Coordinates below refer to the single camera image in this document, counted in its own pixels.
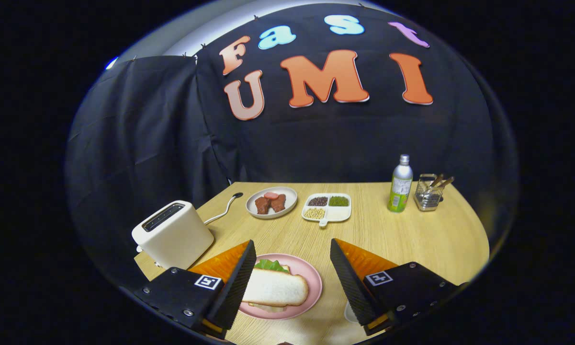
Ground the bread slice under ham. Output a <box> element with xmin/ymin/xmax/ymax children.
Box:
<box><xmin>248</xmin><ymin>301</ymin><xmax>288</xmax><ymax>313</ymax></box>

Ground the white round plate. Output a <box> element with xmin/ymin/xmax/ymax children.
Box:
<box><xmin>246</xmin><ymin>186</ymin><xmax>298</xmax><ymax>220</ymax></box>

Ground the green and silver bottle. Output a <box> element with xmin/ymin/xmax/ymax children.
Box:
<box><xmin>388</xmin><ymin>154</ymin><xmax>414</xmax><ymax>213</ymax></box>

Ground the pink round plate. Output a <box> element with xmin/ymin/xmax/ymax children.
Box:
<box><xmin>238</xmin><ymin>253</ymin><xmax>323</xmax><ymax>321</ymax></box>

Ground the metal wire basket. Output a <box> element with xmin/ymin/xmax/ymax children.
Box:
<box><xmin>414</xmin><ymin>173</ymin><xmax>445</xmax><ymax>212</ymax></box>

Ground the plain bread slice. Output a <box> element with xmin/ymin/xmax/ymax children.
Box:
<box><xmin>242</xmin><ymin>267</ymin><xmax>310</xmax><ymax>307</ymax></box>

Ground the cream toaster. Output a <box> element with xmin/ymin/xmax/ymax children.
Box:
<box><xmin>132</xmin><ymin>200</ymin><xmax>215</xmax><ymax>270</ymax></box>

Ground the black backdrop cloth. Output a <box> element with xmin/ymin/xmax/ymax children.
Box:
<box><xmin>65</xmin><ymin>2</ymin><xmax>518</xmax><ymax>288</ymax></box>

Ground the white toaster cable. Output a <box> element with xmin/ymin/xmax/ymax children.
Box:
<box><xmin>203</xmin><ymin>195</ymin><xmax>237</xmax><ymax>226</ymax></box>

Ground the green lettuce leaf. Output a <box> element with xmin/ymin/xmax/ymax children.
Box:
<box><xmin>255</xmin><ymin>259</ymin><xmax>290</xmax><ymax>274</ymax></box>

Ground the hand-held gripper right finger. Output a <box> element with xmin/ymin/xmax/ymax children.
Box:
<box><xmin>329</xmin><ymin>238</ymin><xmax>462</xmax><ymax>337</ymax></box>

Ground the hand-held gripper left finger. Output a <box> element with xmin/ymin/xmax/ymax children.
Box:
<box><xmin>133</xmin><ymin>240</ymin><xmax>257</xmax><ymax>339</ymax></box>

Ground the white divided dish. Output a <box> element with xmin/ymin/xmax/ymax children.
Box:
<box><xmin>301</xmin><ymin>193</ymin><xmax>352</xmax><ymax>227</ymax></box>

